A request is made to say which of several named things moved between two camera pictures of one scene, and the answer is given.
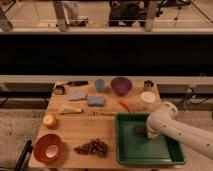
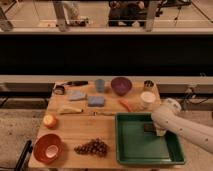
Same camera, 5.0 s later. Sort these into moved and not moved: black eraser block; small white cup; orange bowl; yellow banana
Moved: black eraser block
Not moved: small white cup; yellow banana; orange bowl
